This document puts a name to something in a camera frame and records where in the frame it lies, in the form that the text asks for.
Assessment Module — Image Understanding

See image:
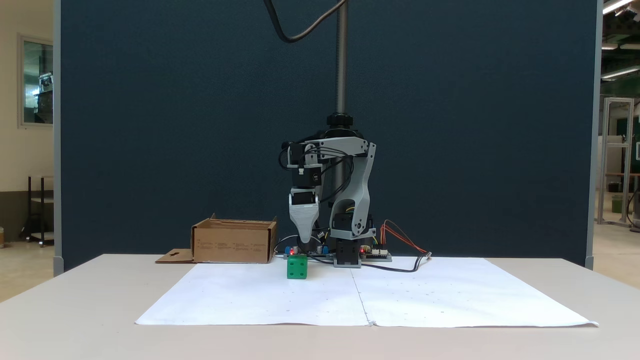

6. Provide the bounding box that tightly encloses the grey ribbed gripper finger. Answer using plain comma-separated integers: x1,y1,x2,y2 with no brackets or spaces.
288,202,320,245

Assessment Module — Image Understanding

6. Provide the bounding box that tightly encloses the green die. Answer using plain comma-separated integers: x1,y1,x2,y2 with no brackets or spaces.
287,254,309,280

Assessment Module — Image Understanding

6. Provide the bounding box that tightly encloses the blue circuit board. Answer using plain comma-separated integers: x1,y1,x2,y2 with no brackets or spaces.
283,243,334,260

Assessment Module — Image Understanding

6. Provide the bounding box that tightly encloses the brown cardboard box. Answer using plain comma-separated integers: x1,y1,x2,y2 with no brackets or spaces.
155,213,279,265

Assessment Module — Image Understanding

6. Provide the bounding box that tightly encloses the white paper sheet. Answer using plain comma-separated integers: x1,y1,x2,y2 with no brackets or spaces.
351,257,600,329
134,260,374,327

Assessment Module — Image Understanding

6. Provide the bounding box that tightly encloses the dark blue partition panel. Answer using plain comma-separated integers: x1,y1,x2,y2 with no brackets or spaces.
53,0,604,273

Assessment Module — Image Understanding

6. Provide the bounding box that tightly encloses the black shelf cart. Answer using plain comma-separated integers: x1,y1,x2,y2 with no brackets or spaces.
20,174,55,249

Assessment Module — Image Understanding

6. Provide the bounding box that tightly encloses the fluorescent ceiling light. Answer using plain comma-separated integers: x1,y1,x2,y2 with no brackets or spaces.
601,64,640,82
602,0,637,15

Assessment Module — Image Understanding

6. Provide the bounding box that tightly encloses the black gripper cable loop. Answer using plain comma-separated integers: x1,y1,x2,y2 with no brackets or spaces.
278,141,357,207

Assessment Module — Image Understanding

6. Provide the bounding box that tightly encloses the red orange wire pair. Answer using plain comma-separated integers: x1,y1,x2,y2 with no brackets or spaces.
379,219,430,255

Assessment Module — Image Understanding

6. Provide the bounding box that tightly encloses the circuit board with coloured wires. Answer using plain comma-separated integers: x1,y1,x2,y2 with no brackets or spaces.
360,244,393,263

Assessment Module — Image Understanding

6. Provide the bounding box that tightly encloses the black cable with white connector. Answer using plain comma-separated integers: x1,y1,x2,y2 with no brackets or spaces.
360,251,434,274

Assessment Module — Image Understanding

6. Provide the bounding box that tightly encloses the camera stand with metal pole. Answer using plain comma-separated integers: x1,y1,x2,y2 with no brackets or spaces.
281,0,372,251

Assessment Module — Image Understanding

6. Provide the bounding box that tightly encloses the black hanging camera cable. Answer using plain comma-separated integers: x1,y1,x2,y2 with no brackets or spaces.
263,0,349,45

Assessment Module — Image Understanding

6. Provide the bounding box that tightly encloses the wall window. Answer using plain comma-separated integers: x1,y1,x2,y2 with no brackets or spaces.
18,33,54,129

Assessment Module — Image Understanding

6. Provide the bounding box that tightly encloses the aluminium profile frame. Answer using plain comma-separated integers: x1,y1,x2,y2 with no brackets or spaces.
597,96,637,227

